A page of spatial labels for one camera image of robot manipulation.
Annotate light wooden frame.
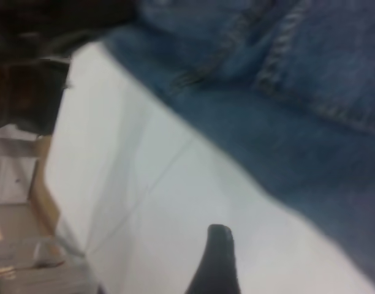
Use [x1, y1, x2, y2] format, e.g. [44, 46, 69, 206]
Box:
[28, 134, 63, 236]

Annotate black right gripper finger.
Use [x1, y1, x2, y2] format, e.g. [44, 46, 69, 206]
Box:
[184, 223, 240, 294]

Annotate black blurry equipment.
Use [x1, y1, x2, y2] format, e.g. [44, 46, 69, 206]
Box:
[0, 0, 136, 135]

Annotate blue denim pants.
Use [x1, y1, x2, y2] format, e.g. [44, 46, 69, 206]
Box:
[101, 0, 375, 264]

